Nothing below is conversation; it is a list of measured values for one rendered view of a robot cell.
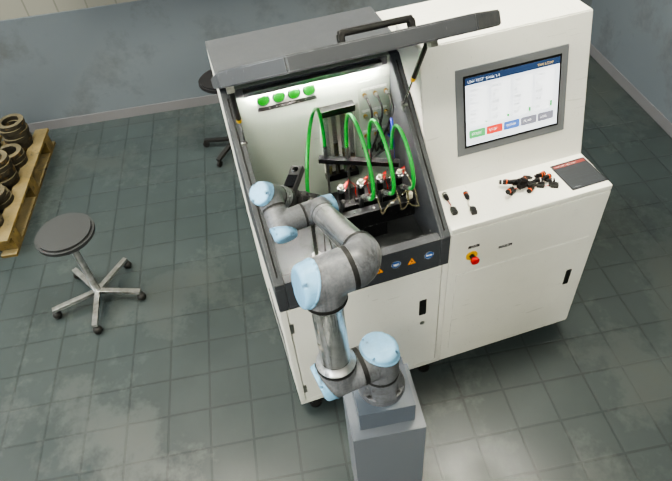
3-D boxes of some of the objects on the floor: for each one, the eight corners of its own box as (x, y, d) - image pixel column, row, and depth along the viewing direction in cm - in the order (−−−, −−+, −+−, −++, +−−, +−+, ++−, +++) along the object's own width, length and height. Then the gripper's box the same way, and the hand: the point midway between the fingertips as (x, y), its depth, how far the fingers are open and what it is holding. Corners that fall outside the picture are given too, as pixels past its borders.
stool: (266, 122, 451) (253, 53, 410) (273, 158, 419) (259, 87, 378) (203, 133, 447) (183, 64, 406) (205, 170, 415) (184, 100, 373)
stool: (60, 278, 352) (18, 212, 313) (147, 260, 358) (116, 192, 319) (50, 346, 318) (1, 281, 278) (146, 325, 323) (112, 258, 284)
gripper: (265, 213, 192) (296, 217, 211) (301, 213, 186) (330, 218, 205) (266, 187, 192) (297, 193, 211) (302, 186, 186) (331, 193, 205)
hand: (312, 197), depth 207 cm, fingers open, 7 cm apart
